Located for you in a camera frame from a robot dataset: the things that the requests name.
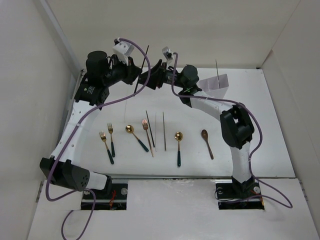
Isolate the gold fork green handle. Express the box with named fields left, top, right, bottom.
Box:
left=107, top=123, right=116, bottom=157
left=99, top=131, right=115, bottom=165

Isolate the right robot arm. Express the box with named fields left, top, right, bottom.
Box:
left=138, top=60, right=256, bottom=199

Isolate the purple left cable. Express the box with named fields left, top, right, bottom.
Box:
left=44, top=37, right=152, bottom=240

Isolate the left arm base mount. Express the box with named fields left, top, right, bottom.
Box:
left=80, top=179, right=129, bottom=211

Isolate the silver metal chopstick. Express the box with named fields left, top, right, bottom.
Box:
left=215, top=59, right=221, bottom=89

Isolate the thin silver chopstick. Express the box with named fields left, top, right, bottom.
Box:
left=154, top=113, right=158, bottom=152

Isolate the gold spoon dark handle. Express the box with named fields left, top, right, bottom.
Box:
left=174, top=132, right=183, bottom=168

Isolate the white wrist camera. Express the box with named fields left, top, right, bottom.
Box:
left=161, top=46, right=174, bottom=66
left=112, top=38, right=135, bottom=66

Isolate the white divided utensil container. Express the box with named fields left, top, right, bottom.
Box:
left=197, top=74, right=229, bottom=99

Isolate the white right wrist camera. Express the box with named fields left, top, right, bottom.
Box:
left=161, top=46, right=174, bottom=66

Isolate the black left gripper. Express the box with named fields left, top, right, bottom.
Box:
left=102, top=54, right=143, bottom=88

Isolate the grey metal chopstick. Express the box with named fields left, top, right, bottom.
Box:
left=162, top=111, right=167, bottom=152

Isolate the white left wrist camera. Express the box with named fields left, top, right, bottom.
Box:
left=112, top=38, right=135, bottom=66

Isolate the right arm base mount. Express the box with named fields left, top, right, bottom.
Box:
left=214, top=181, right=265, bottom=210

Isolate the rose gold fork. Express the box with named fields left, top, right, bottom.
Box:
left=142, top=118, right=154, bottom=157

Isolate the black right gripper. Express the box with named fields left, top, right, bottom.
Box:
left=137, top=59, right=187, bottom=90

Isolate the dark slim chopstick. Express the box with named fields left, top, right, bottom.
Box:
left=145, top=110, right=156, bottom=148

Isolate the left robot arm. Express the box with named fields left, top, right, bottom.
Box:
left=39, top=50, right=142, bottom=199

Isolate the gold spoon green handle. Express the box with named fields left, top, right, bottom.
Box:
left=125, top=125, right=149, bottom=152

